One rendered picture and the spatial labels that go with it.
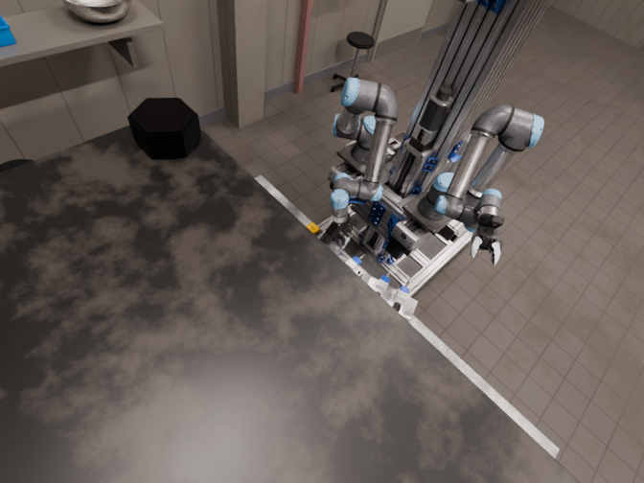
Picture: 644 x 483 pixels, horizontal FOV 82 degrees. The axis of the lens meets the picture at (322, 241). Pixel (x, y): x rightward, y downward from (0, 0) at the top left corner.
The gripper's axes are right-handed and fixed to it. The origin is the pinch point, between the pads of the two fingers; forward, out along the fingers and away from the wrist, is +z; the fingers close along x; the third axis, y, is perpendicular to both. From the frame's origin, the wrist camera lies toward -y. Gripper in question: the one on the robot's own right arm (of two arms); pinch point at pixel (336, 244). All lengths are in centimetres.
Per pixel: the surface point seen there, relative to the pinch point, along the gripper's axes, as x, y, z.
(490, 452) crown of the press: -82, -59, -105
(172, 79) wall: 220, 32, 14
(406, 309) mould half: -43.0, 4.1, 15.7
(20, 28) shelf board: 173, -48, -69
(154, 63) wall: 218, 23, -3
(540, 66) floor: 84, 508, 157
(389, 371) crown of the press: -69, -60, -107
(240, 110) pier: 201, 75, 58
